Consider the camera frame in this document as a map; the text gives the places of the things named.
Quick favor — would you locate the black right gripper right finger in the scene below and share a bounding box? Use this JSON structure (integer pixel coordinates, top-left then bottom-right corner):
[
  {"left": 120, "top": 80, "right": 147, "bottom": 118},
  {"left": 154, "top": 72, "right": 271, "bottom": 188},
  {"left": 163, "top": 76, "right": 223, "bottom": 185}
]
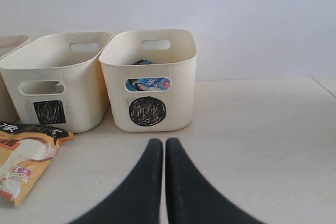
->
[{"left": 165, "top": 138, "right": 262, "bottom": 224}]

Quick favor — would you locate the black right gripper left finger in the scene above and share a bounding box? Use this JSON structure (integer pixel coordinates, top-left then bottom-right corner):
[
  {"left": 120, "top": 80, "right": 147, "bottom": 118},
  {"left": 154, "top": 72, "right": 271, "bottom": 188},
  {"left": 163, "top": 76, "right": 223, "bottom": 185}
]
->
[{"left": 72, "top": 138, "right": 163, "bottom": 224}]

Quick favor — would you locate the blue instant noodle bag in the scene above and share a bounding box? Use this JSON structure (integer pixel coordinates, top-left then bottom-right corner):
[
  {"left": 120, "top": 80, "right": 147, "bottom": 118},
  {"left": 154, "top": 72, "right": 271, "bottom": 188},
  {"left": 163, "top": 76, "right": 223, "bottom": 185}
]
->
[{"left": 125, "top": 59, "right": 173, "bottom": 92}]

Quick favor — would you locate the orange instant noodle bag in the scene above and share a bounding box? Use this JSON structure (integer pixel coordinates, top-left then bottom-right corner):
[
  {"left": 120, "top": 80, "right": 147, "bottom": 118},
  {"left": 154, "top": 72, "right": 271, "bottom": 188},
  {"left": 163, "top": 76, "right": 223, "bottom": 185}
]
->
[{"left": 1, "top": 121, "right": 74, "bottom": 207}]

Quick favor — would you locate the cream bin with square mark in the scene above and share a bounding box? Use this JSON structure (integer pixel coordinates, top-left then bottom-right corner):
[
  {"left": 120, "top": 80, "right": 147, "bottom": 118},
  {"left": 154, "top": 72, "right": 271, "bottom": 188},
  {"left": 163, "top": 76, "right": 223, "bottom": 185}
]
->
[{"left": 1, "top": 32, "right": 112, "bottom": 133}]

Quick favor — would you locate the cream bin with circle mark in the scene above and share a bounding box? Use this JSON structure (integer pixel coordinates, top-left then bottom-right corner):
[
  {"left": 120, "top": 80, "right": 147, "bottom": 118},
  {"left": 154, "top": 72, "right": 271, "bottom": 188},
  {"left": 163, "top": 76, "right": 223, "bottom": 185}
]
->
[{"left": 99, "top": 29, "right": 197, "bottom": 132}]

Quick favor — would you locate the cream bin with triangle mark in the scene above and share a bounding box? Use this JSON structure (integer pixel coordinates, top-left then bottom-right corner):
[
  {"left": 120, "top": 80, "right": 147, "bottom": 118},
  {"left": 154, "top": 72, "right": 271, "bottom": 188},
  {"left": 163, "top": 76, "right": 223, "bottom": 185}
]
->
[{"left": 1, "top": 35, "right": 31, "bottom": 122}]

